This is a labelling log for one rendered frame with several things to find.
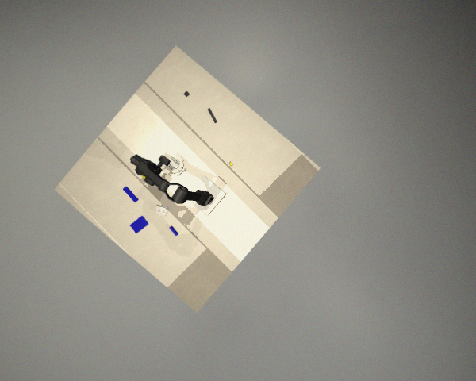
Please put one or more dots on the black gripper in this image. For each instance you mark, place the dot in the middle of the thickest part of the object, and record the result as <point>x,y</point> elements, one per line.
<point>164,160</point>

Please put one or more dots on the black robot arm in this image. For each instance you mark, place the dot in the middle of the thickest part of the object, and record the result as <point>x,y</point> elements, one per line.
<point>147,168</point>

